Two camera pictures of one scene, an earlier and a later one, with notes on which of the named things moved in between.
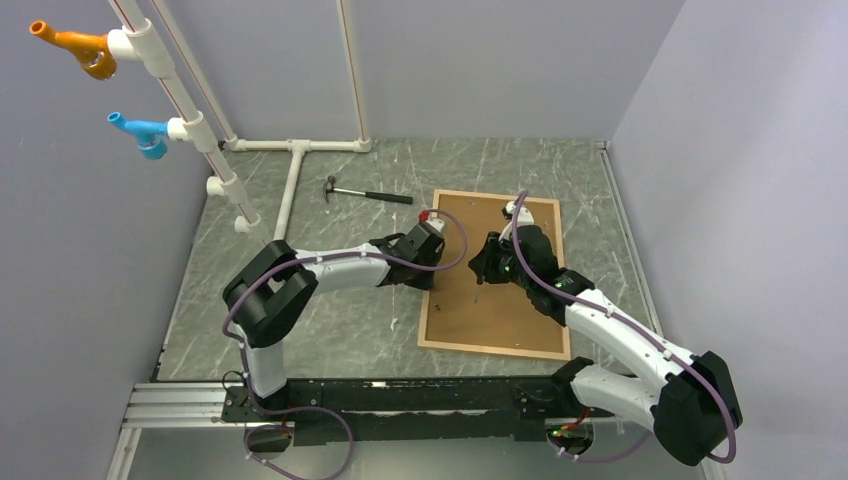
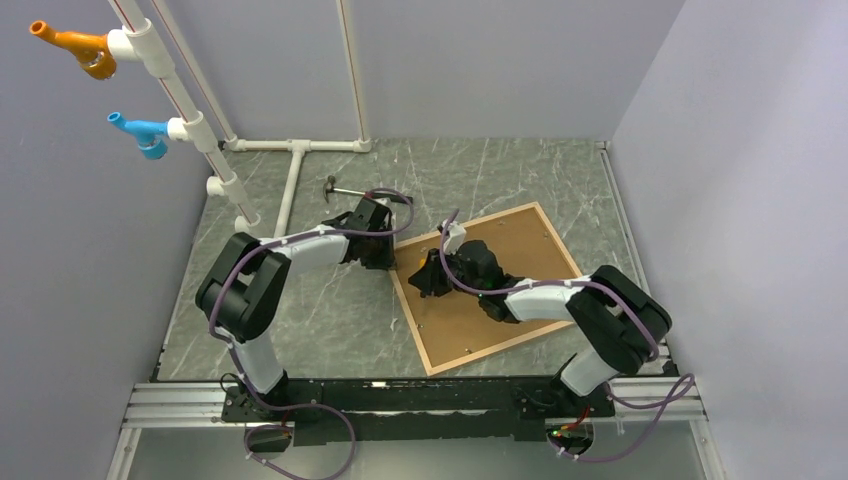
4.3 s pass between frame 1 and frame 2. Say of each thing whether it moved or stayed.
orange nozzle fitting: stayed
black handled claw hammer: stayed
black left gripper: moved
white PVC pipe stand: stayed
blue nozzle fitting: stayed
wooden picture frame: moved
